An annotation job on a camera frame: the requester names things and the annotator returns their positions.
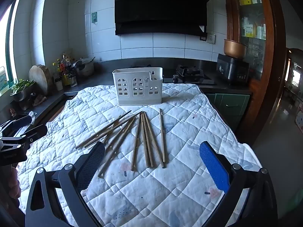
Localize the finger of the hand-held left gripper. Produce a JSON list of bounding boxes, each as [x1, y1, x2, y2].
[[0, 117, 33, 137], [9, 124, 48, 148]]

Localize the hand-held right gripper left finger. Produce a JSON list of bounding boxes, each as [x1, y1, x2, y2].
[[25, 141, 106, 227]]

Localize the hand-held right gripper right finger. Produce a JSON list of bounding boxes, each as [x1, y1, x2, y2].
[[194, 141, 278, 227]]

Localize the wooden chopstick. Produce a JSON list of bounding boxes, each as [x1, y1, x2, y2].
[[103, 120, 131, 152], [159, 108, 166, 164], [141, 112, 150, 168], [75, 110, 132, 150], [130, 112, 143, 171], [98, 116, 137, 178], [144, 112, 165, 169], [83, 113, 142, 148]]

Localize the wooden chopsticks group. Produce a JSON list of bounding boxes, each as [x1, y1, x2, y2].
[[142, 111, 154, 167]]

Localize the white plastic utensil holder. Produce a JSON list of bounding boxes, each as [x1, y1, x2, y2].
[[112, 67, 164, 106]]

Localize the person's left hand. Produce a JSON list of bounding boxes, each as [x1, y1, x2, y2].
[[8, 167, 21, 199]]

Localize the metal bowl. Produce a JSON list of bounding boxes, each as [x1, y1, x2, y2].
[[10, 88, 34, 102]]

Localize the ginger root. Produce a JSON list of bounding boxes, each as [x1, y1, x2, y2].
[[33, 95, 47, 107]]

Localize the white quilted blanket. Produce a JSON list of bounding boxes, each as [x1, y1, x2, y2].
[[18, 83, 262, 227]]

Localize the round wooden cutting board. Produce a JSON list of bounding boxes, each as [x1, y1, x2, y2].
[[29, 65, 49, 95]]

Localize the green lower cabinet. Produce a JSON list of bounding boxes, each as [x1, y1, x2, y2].
[[205, 93, 251, 128]]

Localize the large cooking oil bottle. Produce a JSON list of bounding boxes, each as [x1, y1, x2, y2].
[[60, 54, 72, 87]]

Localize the metal pot with lid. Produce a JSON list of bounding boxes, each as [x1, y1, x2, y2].
[[72, 57, 95, 76]]

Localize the window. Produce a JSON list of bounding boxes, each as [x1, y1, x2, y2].
[[0, 0, 24, 95]]

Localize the black gas stove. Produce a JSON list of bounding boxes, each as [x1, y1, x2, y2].
[[129, 64, 217, 86]]

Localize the pink patterned chair cushion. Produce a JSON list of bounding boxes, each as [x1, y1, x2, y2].
[[294, 106, 303, 133]]

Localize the black rice cooker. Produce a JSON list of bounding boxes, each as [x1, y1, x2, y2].
[[216, 54, 250, 86]]

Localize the copper cooking pot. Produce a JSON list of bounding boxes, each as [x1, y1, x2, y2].
[[224, 39, 248, 59]]

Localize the wooden glass-door cabinet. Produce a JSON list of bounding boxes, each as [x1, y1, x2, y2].
[[223, 0, 287, 134]]

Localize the black range hood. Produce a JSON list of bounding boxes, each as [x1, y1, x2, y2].
[[105, 0, 219, 37]]

